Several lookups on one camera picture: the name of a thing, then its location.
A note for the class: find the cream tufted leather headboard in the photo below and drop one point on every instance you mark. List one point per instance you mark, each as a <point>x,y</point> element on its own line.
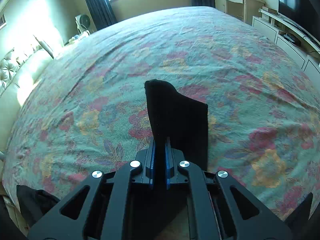
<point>21,68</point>

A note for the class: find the white desk fan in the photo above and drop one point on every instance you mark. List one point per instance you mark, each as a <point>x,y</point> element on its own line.
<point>83,23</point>

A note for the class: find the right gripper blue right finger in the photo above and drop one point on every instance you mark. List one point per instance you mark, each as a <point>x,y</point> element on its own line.
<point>170,164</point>

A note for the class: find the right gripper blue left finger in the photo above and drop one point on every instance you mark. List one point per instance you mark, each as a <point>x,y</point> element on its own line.
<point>149,162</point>

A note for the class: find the cream dressing table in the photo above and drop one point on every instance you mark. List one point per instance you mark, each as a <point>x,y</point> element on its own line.
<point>243,10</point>

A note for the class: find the black pants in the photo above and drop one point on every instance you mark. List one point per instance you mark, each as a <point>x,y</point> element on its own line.
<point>120,205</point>

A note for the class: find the dark blue left curtain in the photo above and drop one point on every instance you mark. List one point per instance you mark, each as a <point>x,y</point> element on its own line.
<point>102,13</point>

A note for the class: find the floral bedspread bed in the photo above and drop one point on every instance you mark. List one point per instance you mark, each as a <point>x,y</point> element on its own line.
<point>235,100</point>

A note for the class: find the white tv console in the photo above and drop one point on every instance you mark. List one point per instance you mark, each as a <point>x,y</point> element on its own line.
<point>299,46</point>

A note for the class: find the black flat television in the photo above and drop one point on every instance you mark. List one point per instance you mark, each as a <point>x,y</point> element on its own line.
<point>302,14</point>

